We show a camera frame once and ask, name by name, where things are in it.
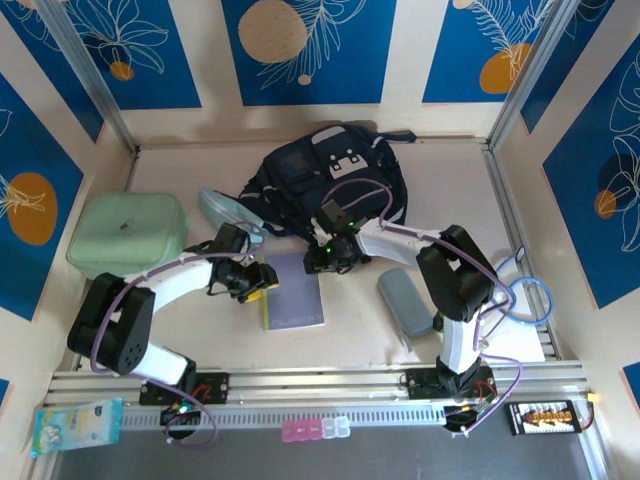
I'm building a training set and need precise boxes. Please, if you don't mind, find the purple notebook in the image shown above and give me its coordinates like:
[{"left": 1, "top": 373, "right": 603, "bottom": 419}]
[{"left": 259, "top": 251, "right": 325, "bottom": 331}]

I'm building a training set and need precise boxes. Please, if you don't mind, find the light blue face mask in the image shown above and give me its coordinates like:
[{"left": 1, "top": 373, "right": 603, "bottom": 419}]
[{"left": 198, "top": 187, "right": 266, "bottom": 246}]

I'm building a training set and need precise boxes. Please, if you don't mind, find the navy blue backpack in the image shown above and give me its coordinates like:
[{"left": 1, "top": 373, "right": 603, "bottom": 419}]
[{"left": 237, "top": 122, "right": 416, "bottom": 241}]

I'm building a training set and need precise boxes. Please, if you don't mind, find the grey glasses case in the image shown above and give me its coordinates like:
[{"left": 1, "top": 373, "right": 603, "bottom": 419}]
[{"left": 376, "top": 267, "right": 435, "bottom": 337}]

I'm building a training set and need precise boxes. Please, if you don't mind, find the mint green zip pouch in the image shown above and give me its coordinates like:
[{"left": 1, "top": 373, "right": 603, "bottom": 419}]
[{"left": 66, "top": 192, "right": 191, "bottom": 281}]

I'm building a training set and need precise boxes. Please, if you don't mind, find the black controller board with LEDs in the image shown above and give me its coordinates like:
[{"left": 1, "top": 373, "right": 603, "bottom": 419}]
[
  {"left": 159, "top": 402, "right": 201, "bottom": 426},
  {"left": 443, "top": 402, "right": 489, "bottom": 430}
]

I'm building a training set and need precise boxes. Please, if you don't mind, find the light blue tissue packet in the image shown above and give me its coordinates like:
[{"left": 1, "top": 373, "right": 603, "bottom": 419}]
[{"left": 30, "top": 397, "right": 125, "bottom": 459}]

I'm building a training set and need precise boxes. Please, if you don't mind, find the black power distribution board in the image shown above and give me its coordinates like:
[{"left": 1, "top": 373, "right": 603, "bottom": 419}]
[{"left": 507, "top": 399, "right": 581, "bottom": 437}]

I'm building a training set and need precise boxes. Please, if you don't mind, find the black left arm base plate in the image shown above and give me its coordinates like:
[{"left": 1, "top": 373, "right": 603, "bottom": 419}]
[{"left": 138, "top": 370, "right": 231, "bottom": 406}]

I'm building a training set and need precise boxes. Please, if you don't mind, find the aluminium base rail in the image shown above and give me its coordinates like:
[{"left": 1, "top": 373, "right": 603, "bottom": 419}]
[{"left": 42, "top": 367, "right": 594, "bottom": 409}]

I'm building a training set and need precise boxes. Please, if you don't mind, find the aluminium back rail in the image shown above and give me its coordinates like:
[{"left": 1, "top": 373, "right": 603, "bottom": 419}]
[{"left": 134, "top": 137, "right": 494, "bottom": 151}]

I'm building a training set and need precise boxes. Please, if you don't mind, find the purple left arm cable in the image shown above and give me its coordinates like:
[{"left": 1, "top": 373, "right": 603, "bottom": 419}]
[{"left": 89, "top": 219, "right": 266, "bottom": 449}]

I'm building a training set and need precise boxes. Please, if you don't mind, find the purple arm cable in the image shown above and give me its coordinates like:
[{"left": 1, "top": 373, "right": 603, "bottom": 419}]
[
  {"left": 89, "top": 219, "right": 266, "bottom": 449},
  {"left": 324, "top": 177, "right": 524, "bottom": 439}
]

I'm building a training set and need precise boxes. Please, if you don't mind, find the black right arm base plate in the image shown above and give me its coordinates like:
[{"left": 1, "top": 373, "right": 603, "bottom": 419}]
[{"left": 407, "top": 367, "right": 499, "bottom": 401}]

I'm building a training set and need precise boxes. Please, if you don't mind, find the grey slotted cable duct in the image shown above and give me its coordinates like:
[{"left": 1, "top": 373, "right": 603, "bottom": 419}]
[{"left": 119, "top": 404, "right": 449, "bottom": 431}]

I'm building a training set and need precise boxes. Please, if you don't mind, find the aluminium side rail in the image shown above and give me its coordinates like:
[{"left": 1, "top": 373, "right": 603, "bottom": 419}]
[
  {"left": 482, "top": 142, "right": 559, "bottom": 360},
  {"left": 73, "top": 147, "right": 142, "bottom": 372}
]

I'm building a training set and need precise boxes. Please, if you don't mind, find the blue floral wall panel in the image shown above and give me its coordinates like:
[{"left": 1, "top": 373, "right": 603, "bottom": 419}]
[
  {"left": 519, "top": 0, "right": 640, "bottom": 135},
  {"left": 542, "top": 37, "right": 640, "bottom": 310},
  {"left": 0, "top": 9, "right": 106, "bottom": 145},
  {"left": 0, "top": 72, "right": 85, "bottom": 322},
  {"left": 422, "top": 0, "right": 569, "bottom": 105},
  {"left": 221, "top": 0, "right": 397, "bottom": 107},
  {"left": 62, "top": 0, "right": 203, "bottom": 111}
]

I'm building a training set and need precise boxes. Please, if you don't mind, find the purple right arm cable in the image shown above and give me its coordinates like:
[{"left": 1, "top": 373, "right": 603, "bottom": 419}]
[{"left": 324, "top": 177, "right": 524, "bottom": 439}]

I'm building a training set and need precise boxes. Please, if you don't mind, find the blue cable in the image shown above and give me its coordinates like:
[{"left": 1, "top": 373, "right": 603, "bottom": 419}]
[{"left": 493, "top": 247, "right": 555, "bottom": 329}]

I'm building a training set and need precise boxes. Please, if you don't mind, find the aluminium frame post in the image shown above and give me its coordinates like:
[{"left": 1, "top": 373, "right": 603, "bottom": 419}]
[
  {"left": 487, "top": 0, "right": 584, "bottom": 151},
  {"left": 37, "top": 0, "right": 141, "bottom": 154}
]

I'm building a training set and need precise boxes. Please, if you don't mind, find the yellow connector with red wire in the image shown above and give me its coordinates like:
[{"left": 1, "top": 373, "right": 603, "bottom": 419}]
[{"left": 574, "top": 393, "right": 601, "bottom": 431}]

